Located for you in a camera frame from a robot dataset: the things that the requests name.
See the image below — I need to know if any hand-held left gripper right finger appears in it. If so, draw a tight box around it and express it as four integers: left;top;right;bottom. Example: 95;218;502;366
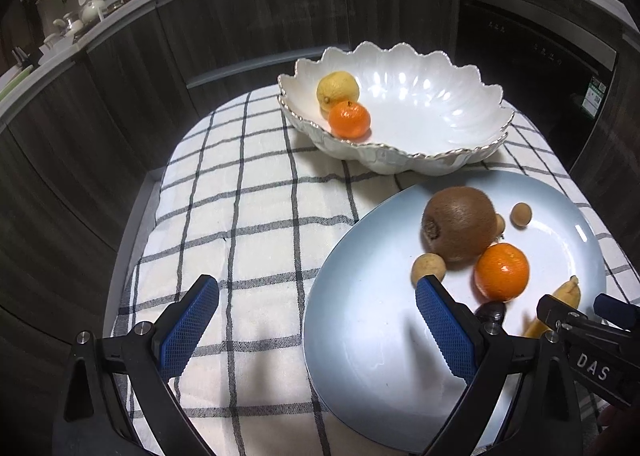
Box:
415;275;598;456

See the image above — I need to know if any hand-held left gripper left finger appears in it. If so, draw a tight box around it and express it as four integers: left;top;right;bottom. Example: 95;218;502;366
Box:
52;274;221;456

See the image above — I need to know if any small yellow banana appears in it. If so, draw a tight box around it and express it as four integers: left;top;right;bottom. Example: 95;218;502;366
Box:
522;275;583;338

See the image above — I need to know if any white teapot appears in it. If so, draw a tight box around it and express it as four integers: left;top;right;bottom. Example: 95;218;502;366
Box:
80;0;107;22

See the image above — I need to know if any yellow lemon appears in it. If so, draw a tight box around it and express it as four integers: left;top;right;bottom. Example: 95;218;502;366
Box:
316;71;361;112

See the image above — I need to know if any white scalloped bowl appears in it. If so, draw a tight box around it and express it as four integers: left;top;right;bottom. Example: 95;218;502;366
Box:
277;41;516;176

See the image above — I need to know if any white black checked cloth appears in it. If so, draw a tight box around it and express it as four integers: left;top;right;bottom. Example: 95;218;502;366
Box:
111;86;640;456

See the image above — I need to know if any brown kiwi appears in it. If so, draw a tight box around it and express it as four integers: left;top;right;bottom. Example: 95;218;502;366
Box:
421;186;501;264

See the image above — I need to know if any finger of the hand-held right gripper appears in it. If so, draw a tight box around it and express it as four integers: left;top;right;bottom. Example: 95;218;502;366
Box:
593;293;640;332
536;294;588;337

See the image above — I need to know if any green white sticker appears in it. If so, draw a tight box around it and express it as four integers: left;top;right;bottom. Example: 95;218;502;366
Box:
585;76;607;112

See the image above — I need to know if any orange mandarin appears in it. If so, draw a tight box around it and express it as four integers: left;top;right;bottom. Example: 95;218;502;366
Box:
473;243;530;302
328;100;372;139

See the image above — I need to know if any black dishwasher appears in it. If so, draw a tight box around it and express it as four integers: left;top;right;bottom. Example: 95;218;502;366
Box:
455;0;618;172

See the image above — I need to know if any pale blue plate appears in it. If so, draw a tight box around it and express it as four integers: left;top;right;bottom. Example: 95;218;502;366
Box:
302;170;607;442

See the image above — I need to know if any dark wood cabinet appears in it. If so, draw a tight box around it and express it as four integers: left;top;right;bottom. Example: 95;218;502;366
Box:
0;0;640;437

